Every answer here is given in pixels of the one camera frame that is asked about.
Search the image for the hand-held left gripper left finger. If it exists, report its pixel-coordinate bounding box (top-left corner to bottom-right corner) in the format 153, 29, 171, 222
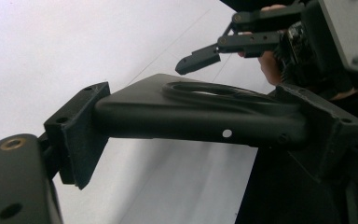
43, 81, 112, 190

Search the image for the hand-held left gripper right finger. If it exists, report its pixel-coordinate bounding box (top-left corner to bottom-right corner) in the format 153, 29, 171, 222
268, 83, 358, 185

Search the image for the white table cover sheet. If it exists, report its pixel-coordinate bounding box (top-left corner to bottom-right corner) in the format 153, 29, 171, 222
0, 0, 276, 224

